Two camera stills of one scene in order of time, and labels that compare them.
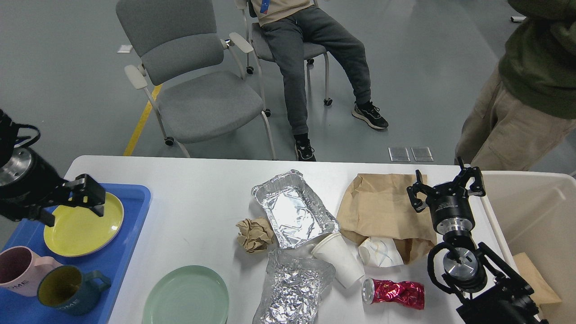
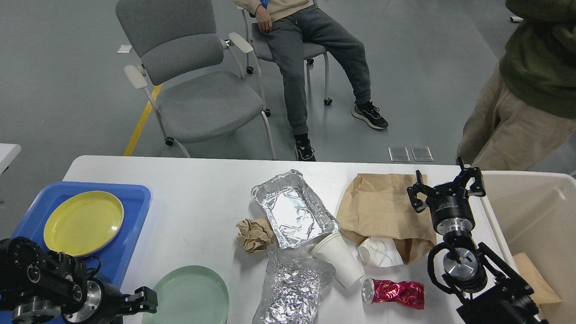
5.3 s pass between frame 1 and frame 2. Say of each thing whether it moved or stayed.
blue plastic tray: stayed
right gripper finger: stayed
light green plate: stayed
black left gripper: moved
